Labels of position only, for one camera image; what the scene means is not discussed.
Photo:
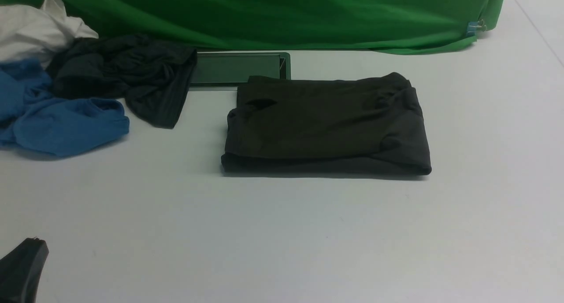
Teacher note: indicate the dark gray long-sleeve shirt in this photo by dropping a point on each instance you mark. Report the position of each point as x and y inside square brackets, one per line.
[372, 126]

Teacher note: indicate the recessed metal table hatch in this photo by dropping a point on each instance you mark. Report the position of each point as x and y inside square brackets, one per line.
[227, 70]

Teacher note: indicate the dark teal crumpled garment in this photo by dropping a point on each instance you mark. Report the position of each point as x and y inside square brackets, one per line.
[151, 75]

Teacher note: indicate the green backdrop cloth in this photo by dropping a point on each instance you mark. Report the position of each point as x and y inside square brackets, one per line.
[400, 27]

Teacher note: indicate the blue binder clip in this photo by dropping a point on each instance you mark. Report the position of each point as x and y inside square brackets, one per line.
[473, 28]

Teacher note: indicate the blue crumpled garment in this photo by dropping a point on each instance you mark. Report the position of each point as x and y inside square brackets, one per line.
[33, 119]

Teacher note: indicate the white crumpled garment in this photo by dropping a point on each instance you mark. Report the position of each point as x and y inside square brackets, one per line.
[39, 33]

